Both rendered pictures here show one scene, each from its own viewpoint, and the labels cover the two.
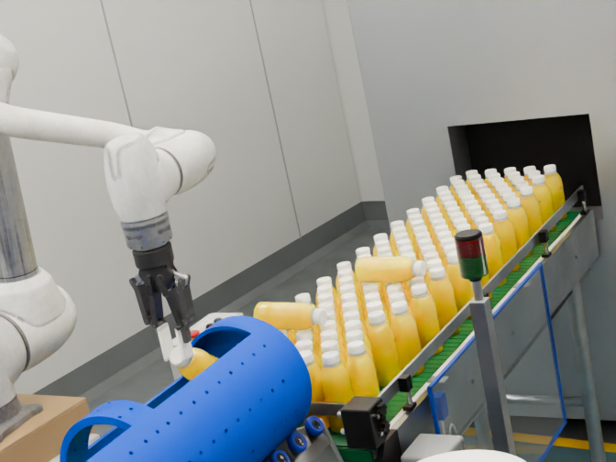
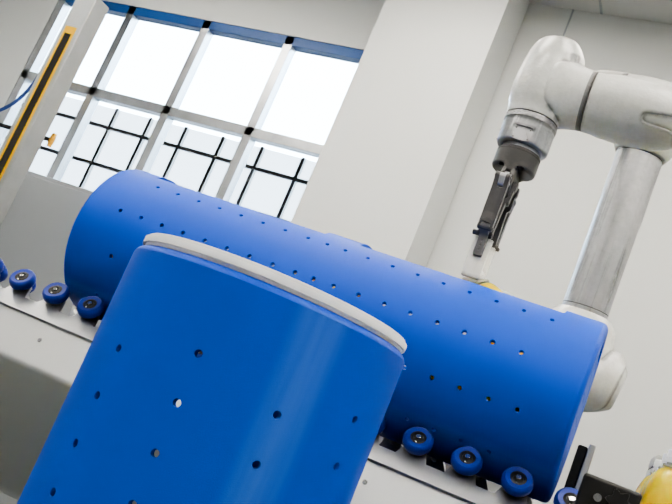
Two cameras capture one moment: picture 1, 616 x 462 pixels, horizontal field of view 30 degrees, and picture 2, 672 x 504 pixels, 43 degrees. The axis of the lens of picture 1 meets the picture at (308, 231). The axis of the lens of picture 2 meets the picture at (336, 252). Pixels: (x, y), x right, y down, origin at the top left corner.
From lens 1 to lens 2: 2.17 m
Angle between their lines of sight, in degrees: 81
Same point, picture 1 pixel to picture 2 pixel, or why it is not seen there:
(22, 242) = (592, 272)
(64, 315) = not seen: hidden behind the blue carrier
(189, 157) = (615, 83)
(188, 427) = (352, 264)
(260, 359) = (522, 316)
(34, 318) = not seen: hidden behind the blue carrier
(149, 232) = (507, 121)
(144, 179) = (530, 65)
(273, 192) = not seen: outside the picture
